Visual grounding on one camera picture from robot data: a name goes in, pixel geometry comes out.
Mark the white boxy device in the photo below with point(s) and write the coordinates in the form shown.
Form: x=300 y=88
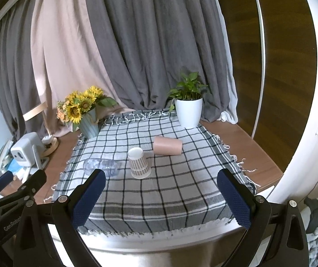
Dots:
x=25 y=150

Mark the black power plug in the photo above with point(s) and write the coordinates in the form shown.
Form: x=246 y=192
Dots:
x=313 y=204

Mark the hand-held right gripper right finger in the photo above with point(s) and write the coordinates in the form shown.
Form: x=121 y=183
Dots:
x=235 y=200

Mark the pink cup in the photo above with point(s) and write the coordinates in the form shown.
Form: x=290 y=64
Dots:
x=167 y=146

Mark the white plant pot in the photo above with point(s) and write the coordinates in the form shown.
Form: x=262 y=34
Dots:
x=188 y=112

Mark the white sheer curtain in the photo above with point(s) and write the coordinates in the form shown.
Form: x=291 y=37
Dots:
x=230 y=89

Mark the pink curtain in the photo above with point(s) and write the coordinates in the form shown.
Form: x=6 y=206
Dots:
x=64 y=47

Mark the clear plastic cup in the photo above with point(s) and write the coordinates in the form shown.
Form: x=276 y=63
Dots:
x=103 y=167

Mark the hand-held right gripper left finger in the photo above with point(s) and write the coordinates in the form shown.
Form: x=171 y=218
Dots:
x=88 y=200

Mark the green pothos plant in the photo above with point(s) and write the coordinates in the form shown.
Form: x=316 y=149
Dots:
x=188 y=87

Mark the teal ribbed vase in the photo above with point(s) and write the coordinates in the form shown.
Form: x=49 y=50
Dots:
x=90 y=126

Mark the grey curtain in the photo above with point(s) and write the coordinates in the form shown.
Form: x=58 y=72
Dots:
x=159 y=47
x=11 y=69

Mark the blue box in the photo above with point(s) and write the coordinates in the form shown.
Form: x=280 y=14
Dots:
x=14 y=168

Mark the sunflower bouquet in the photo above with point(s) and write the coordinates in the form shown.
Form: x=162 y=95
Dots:
x=78 y=105

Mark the patterned paper cup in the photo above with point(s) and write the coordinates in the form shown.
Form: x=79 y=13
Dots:
x=139 y=163

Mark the wooden desk lamp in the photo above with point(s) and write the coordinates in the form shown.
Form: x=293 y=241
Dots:
x=50 y=141

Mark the checked fringed cloth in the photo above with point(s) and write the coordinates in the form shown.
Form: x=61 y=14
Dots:
x=161 y=192

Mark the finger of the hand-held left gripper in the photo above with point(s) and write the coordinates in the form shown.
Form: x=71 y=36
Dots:
x=28 y=185
x=2 y=181

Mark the wooden wardrobe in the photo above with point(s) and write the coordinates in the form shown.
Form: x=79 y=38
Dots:
x=284 y=61

